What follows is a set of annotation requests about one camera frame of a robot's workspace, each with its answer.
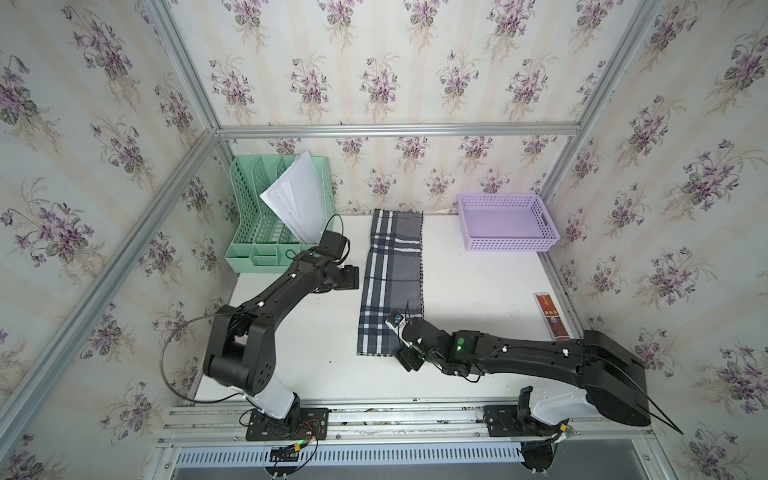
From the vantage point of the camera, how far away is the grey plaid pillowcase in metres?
0.92

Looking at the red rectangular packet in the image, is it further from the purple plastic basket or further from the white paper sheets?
the white paper sheets

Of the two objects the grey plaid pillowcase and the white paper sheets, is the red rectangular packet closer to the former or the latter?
the grey plaid pillowcase
